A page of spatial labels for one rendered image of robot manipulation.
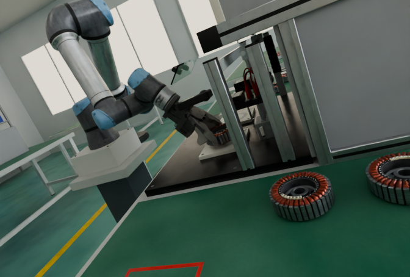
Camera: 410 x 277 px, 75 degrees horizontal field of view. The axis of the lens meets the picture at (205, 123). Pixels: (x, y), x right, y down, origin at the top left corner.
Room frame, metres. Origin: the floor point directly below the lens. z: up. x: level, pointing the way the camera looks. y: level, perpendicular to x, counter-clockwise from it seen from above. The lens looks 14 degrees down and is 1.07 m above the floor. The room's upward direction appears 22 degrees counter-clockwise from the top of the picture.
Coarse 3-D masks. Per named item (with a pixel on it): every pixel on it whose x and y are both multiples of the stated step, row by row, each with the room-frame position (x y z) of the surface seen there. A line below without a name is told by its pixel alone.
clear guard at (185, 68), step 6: (252, 36) 0.94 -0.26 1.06; (234, 42) 0.93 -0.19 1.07; (222, 48) 0.91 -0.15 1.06; (204, 54) 0.94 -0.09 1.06; (192, 60) 1.14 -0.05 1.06; (180, 66) 0.99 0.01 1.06; (186, 66) 1.08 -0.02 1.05; (192, 66) 1.18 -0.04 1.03; (180, 72) 1.03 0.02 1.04; (186, 72) 1.12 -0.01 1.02; (174, 78) 1.00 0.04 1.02; (180, 78) 1.07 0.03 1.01
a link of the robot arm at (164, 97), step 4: (164, 88) 0.86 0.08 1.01; (168, 88) 0.87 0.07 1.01; (160, 92) 0.85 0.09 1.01; (164, 92) 0.85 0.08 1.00; (168, 92) 0.85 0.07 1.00; (172, 92) 0.86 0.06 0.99; (156, 96) 0.85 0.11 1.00; (160, 96) 0.85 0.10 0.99; (164, 96) 0.84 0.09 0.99; (168, 96) 0.84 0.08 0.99; (172, 96) 0.85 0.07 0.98; (156, 100) 0.85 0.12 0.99; (160, 100) 0.85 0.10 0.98; (164, 100) 0.84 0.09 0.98; (168, 100) 0.84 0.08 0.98; (156, 104) 0.86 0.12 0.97; (160, 104) 0.85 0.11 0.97; (164, 104) 0.84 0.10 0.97; (160, 108) 0.86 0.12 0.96; (164, 108) 0.86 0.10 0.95
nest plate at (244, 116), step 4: (252, 108) 1.10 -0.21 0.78; (240, 112) 1.10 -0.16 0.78; (244, 112) 1.08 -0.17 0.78; (248, 112) 1.05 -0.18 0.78; (252, 112) 1.03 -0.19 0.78; (240, 116) 1.05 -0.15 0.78; (244, 116) 1.03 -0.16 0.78; (248, 116) 1.00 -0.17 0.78; (252, 116) 1.00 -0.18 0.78; (220, 120) 1.10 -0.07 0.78; (240, 120) 0.99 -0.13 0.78; (244, 120) 0.97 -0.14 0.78; (248, 120) 0.96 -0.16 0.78
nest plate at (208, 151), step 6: (246, 132) 0.83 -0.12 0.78; (246, 138) 0.80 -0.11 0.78; (222, 144) 0.81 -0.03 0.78; (228, 144) 0.79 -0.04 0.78; (204, 150) 0.82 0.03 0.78; (210, 150) 0.80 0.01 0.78; (216, 150) 0.78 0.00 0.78; (222, 150) 0.76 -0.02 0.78; (228, 150) 0.75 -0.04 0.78; (234, 150) 0.74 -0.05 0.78; (204, 156) 0.78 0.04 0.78; (210, 156) 0.77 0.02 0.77
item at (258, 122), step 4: (256, 120) 0.78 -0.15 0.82; (260, 120) 0.77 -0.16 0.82; (264, 120) 0.75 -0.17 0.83; (268, 120) 0.74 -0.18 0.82; (256, 124) 0.75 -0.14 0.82; (260, 124) 0.75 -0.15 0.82; (264, 124) 0.74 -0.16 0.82; (268, 124) 0.74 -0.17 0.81; (256, 128) 0.75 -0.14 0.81; (264, 128) 0.74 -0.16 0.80; (268, 128) 0.74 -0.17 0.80; (260, 132) 0.75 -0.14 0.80; (268, 132) 0.74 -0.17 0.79; (272, 132) 0.74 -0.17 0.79; (260, 136) 0.75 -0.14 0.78; (268, 136) 0.74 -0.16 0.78; (272, 136) 0.74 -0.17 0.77
